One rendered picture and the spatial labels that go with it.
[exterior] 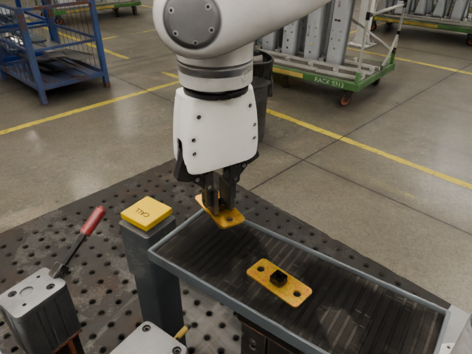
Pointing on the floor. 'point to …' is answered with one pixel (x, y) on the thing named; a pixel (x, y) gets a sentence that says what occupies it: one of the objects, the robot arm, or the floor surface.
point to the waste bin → (262, 86)
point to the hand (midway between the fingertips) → (218, 194)
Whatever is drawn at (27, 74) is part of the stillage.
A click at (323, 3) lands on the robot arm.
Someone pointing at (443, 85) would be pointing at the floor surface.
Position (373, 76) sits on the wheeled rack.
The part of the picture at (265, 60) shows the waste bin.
